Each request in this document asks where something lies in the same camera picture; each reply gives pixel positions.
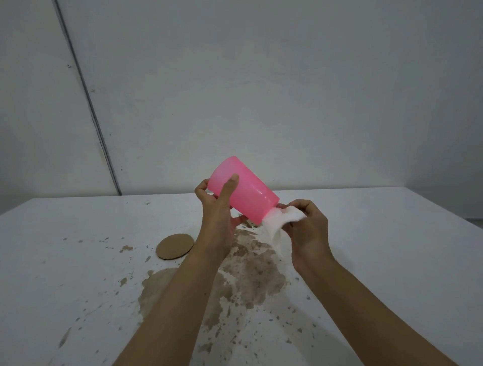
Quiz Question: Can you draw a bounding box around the person's right hand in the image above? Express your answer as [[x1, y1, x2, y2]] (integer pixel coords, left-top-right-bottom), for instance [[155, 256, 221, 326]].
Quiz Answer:
[[277, 199, 336, 275]]

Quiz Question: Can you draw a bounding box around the person's left hand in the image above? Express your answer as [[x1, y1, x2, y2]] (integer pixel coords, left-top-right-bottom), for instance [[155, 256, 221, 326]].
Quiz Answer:
[[195, 173, 248, 261]]

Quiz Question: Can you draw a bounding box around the pink plastic cup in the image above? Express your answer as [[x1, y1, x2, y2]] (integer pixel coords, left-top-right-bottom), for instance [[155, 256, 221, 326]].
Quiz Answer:
[[208, 156, 280, 224]]

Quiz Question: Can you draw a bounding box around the white tissue paper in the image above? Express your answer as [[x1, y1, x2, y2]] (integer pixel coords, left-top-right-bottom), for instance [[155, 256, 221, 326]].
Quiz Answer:
[[262, 205, 307, 261]]

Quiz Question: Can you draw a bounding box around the person's left forearm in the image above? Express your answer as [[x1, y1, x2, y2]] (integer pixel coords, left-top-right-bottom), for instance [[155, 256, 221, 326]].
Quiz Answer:
[[115, 245, 228, 366]]

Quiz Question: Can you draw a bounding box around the person's right forearm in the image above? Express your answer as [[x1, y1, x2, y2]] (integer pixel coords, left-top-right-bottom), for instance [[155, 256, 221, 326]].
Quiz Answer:
[[294, 256, 459, 366]]

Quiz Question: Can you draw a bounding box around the brown liquid spill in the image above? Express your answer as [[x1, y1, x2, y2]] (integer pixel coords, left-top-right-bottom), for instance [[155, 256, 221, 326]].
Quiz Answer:
[[138, 220, 287, 355]]

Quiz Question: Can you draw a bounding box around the round brown cardboard coaster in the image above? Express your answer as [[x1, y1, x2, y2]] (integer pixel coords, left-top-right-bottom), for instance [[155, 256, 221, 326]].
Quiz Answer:
[[156, 234, 194, 261]]

